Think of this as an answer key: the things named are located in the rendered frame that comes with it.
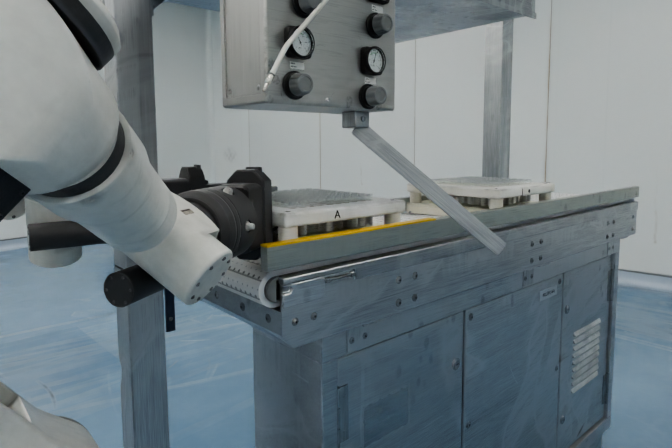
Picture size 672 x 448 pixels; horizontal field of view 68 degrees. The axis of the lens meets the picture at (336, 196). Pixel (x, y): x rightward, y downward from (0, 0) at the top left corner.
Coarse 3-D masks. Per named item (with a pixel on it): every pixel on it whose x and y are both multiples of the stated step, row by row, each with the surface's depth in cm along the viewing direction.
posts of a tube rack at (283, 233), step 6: (384, 216) 83; (390, 216) 81; (396, 216) 81; (384, 222) 83; (390, 222) 81; (396, 222) 82; (282, 228) 67; (288, 228) 67; (294, 228) 68; (282, 234) 67; (288, 234) 67; (294, 234) 68; (282, 240) 68
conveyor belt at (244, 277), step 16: (592, 208) 131; (512, 224) 105; (432, 240) 87; (352, 256) 74; (240, 272) 68; (256, 272) 66; (272, 272) 65; (288, 272) 67; (224, 288) 73; (240, 288) 67; (256, 288) 64; (272, 304) 65
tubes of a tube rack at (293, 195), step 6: (276, 192) 87; (282, 192) 86; (288, 192) 86; (294, 192) 86; (300, 192) 88; (306, 192) 86; (312, 192) 86; (318, 192) 86; (324, 192) 86; (330, 192) 86; (336, 192) 85; (342, 192) 86; (276, 198) 78; (282, 198) 77; (288, 198) 76; (294, 198) 77; (300, 198) 76; (306, 198) 76; (312, 198) 76; (324, 198) 78; (306, 204) 75; (306, 228) 76; (324, 228) 78; (306, 234) 76
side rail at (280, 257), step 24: (600, 192) 131; (624, 192) 141; (480, 216) 93; (504, 216) 99; (528, 216) 105; (336, 240) 70; (360, 240) 73; (384, 240) 76; (408, 240) 80; (264, 264) 63; (288, 264) 64
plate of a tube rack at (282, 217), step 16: (272, 208) 72; (304, 208) 72; (320, 208) 72; (336, 208) 72; (352, 208) 74; (368, 208) 76; (384, 208) 79; (400, 208) 81; (272, 224) 69; (288, 224) 67; (304, 224) 68
